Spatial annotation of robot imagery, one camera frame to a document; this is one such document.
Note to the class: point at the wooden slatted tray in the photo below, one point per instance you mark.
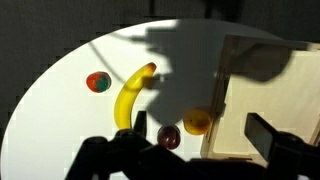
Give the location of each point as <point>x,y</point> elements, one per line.
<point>266,100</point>

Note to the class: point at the small yellow toy fruit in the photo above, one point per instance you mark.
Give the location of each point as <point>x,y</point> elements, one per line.
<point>196,122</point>

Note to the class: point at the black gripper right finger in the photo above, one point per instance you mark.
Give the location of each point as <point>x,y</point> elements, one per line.
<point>261,136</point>

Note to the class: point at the dark red toy plum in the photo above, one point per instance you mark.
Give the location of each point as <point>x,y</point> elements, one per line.
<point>169,136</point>

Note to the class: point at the yellow toy banana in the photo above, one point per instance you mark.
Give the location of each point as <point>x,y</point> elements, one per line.
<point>126,100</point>

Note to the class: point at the orange tomato toy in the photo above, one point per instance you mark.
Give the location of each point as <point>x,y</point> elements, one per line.
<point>98,81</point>

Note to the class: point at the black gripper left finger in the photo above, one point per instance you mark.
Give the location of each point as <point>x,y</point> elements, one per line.
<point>140,121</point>

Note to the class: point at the round white table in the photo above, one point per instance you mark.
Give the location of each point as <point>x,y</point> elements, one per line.
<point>56,126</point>

